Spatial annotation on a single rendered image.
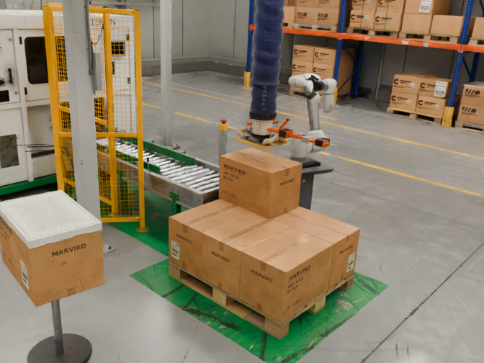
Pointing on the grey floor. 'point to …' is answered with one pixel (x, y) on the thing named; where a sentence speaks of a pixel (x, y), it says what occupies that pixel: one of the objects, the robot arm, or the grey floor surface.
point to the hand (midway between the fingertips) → (306, 88)
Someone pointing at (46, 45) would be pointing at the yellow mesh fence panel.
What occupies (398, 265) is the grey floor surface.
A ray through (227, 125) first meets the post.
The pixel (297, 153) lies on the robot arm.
